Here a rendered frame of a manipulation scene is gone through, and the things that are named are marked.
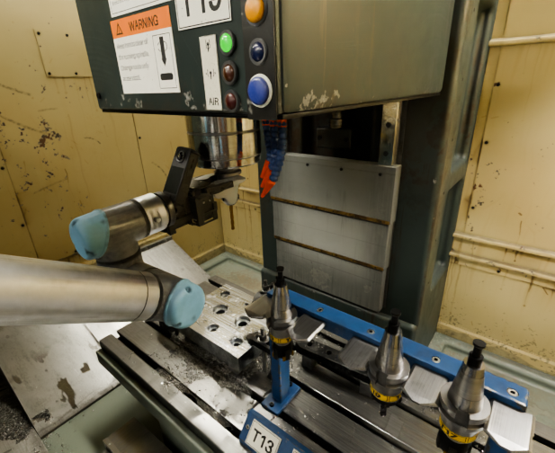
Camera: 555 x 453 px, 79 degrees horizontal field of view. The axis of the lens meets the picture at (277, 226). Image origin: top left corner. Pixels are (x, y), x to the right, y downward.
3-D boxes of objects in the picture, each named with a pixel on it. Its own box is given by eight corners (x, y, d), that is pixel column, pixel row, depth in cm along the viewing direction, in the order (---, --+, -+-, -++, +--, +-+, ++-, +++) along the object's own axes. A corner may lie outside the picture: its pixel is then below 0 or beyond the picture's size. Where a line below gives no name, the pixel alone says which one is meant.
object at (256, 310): (259, 323, 67) (259, 320, 66) (240, 313, 70) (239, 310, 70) (281, 306, 72) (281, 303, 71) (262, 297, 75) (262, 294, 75)
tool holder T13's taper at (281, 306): (297, 312, 67) (297, 282, 64) (281, 323, 64) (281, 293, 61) (280, 303, 70) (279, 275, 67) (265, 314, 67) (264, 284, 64)
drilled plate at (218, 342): (239, 372, 90) (237, 358, 88) (174, 329, 107) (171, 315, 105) (290, 326, 106) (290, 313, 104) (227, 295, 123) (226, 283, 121)
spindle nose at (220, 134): (276, 159, 77) (274, 103, 72) (221, 173, 66) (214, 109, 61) (230, 152, 87) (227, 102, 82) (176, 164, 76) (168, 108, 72)
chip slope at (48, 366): (62, 475, 98) (34, 411, 88) (-5, 367, 137) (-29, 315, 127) (263, 317, 161) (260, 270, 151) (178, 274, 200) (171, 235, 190)
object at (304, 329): (305, 347, 60) (305, 343, 60) (281, 335, 63) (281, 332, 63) (326, 326, 65) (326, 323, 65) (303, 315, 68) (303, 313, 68)
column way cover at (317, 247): (380, 315, 115) (396, 167, 95) (273, 274, 143) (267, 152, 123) (385, 308, 119) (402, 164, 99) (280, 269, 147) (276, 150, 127)
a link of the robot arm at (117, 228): (76, 258, 59) (59, 213, 56) (133, 235, 67) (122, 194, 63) (96, 271, 54) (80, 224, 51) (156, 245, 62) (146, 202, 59)
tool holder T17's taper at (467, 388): (484, 395, 48) (494, 359, 45) (481, 419, 45) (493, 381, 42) (450, 381, 50) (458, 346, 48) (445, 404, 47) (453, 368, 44)
